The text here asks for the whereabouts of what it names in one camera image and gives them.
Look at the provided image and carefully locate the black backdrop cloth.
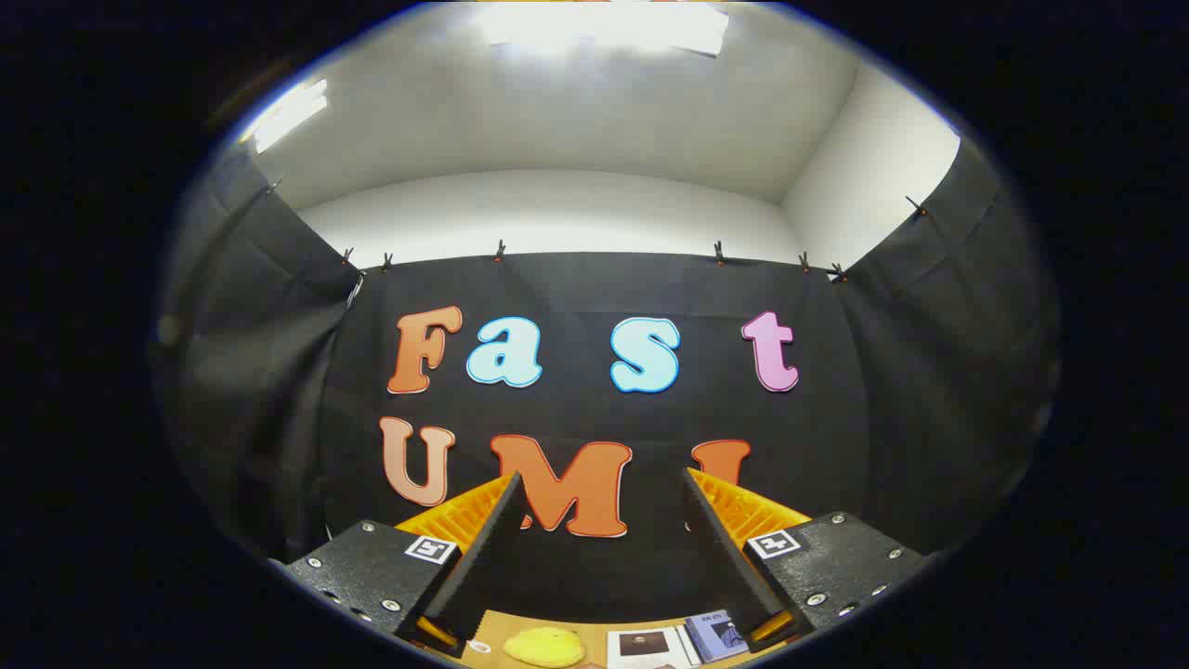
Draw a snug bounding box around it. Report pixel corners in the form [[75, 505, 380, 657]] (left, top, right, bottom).
[[149, 135, 1065, 625]]

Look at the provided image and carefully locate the blue cover book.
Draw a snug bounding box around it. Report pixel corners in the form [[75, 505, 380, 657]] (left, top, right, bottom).
[[686, 610, 750, 663]]

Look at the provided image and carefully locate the yellow plush ball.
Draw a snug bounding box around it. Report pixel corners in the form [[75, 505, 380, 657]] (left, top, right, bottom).
[[504, 627, 587, 669]]

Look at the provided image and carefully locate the ceiling light panel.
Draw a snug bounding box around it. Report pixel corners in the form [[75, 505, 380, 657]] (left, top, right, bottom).
[[243, 79, 329, 154], [478, 0, 730, 59]]

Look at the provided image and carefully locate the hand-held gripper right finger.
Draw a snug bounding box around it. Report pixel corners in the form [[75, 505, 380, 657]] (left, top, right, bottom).
[[682, 467, 932, 653]]

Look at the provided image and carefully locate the white portrait cover book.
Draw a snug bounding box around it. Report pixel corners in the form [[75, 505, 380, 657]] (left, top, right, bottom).
[[607, 627, 695, 669]]

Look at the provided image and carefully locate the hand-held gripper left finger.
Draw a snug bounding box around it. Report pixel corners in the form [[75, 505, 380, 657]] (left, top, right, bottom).
[[269, 471, 528, 661]]

